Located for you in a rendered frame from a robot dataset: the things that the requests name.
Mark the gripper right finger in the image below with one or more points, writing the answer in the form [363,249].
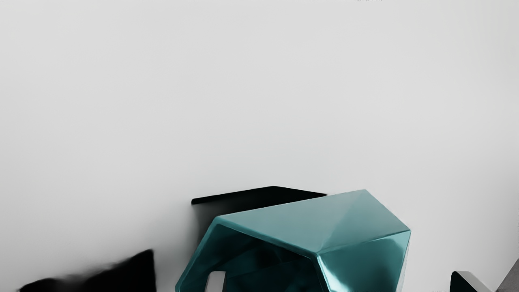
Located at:
[460,284]

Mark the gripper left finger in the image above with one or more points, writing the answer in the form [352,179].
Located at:
[121,278]

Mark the teal faceted mug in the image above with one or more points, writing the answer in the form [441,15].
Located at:
[324,227]

